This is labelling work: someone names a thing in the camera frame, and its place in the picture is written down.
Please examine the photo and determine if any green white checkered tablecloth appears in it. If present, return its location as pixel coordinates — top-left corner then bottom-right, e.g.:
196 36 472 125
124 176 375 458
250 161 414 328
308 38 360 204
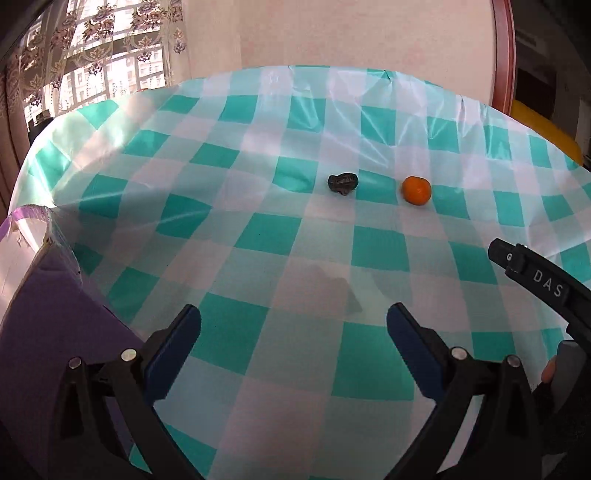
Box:
9 65 591 480

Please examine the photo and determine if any yellow object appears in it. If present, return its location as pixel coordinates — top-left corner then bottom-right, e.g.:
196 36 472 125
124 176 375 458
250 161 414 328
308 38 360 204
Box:
510 99 583 163

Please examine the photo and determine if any floral lace curtain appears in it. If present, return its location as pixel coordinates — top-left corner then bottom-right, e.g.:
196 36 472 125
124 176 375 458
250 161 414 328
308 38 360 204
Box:
0 0 192 121

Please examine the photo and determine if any brown patterned curtain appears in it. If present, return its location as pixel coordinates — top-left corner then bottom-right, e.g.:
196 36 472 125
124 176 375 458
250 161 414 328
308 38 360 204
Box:
0 60 29 222

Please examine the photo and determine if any red wooden door frame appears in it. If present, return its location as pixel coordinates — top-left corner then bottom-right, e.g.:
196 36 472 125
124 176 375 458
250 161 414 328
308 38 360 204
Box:
491 0 516 116

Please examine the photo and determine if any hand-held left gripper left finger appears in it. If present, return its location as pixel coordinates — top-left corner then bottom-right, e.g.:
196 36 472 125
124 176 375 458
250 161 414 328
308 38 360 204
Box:
51 304 204 480

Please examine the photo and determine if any purple box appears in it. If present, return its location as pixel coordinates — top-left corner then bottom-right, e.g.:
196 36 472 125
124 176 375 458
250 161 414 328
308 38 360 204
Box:
0 206 146 444

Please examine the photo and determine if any window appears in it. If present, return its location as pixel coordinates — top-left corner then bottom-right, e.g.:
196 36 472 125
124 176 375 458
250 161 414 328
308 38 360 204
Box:
23 0 185 116

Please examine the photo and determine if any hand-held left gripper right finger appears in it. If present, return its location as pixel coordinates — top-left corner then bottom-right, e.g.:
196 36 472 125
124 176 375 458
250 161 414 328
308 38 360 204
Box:
387 302 548 480

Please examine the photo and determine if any dark brown lumpy vegetable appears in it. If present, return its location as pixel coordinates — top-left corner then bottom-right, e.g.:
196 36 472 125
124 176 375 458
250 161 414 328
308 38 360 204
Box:
327 172 359 196

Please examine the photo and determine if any orange tangerine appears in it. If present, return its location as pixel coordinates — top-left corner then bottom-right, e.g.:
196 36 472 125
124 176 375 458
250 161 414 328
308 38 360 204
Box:
401 175 432 206

